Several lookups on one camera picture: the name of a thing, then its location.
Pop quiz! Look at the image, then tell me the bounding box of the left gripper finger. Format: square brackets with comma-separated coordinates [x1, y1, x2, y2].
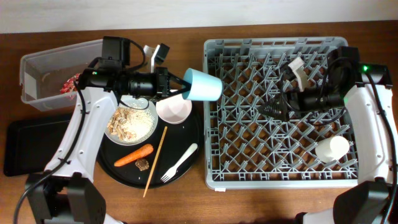
[168, 73, 192, 86]
[168, 88, 190, 98]

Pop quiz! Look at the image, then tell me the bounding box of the blue plastic cup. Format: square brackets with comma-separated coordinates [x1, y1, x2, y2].
[182, 68, 223, 101]

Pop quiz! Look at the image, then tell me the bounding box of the white saucer plate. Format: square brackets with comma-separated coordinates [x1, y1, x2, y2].
[155, 94, 192, 124]

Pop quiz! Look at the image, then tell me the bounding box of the small white cup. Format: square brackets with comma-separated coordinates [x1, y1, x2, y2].
[315, 136, 349, 163]

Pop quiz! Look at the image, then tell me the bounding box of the red snack wrapper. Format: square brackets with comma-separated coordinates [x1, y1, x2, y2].
[60, 73, 80, 94]

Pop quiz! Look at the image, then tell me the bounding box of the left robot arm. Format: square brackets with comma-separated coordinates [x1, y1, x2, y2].
[22, 67, 195, 223]

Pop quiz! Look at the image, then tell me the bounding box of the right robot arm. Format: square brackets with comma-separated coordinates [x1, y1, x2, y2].
[258, 61, 397, 223]

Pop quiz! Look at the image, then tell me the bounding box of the grey dishwasher rack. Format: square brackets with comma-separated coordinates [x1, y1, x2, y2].
[203, 37, 358, 190]

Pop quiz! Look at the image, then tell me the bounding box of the clear plastic waste bin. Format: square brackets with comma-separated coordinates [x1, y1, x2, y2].
[19, 39, 103, 111]

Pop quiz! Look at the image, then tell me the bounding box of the white rice pile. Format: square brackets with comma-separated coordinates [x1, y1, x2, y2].
[125, 110, 154, 141]

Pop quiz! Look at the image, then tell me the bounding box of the wooden chopstick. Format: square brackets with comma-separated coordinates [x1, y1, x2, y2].
[142, 126, 168, 198]

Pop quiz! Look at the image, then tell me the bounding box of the grey plate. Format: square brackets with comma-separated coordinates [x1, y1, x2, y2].
[105, 95, 158, 146]

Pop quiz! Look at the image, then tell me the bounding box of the round black serving tray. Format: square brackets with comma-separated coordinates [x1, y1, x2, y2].
[97, 108, 204, 189]

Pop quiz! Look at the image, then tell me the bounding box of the orange carrot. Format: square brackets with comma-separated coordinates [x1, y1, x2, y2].
[114, 144, 154, 167]

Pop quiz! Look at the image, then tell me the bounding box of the white plastic fork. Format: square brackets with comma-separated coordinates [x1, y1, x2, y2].
[160, 143, 198, 182]

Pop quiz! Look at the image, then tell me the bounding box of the brown food scrap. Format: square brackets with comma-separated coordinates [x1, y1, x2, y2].
[135, 159, 149, 171]

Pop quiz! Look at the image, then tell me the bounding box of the black rectangular tray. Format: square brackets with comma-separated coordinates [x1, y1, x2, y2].
[3, 114, 72, 177]

